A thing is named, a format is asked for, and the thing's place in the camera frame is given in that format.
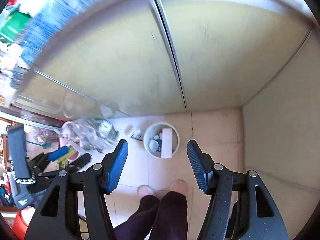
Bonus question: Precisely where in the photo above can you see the white plastic trash bucket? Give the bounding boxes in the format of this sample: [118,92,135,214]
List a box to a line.
[143,122,180,159]

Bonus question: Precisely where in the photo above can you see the white foam tray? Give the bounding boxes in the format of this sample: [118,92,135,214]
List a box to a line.
[149,135,162,152]

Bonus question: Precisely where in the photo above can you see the patterned blue patchwork cloth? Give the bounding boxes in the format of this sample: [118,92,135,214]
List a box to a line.
[10,0,100,89]

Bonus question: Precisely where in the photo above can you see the green metal box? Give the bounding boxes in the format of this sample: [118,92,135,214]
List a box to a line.
[1,11,31,43]

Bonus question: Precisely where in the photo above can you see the person dark trouser legs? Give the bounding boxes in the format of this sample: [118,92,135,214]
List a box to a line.
[114,191,188,240]

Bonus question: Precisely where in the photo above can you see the person left hand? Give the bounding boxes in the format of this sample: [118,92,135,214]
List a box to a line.
[21,206,36,224]

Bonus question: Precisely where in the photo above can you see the clear plastic bag pile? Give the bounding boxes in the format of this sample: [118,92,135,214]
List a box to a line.
[60,118,119,152]

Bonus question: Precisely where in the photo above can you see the long white box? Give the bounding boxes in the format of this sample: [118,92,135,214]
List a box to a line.
[161,127,172,159]

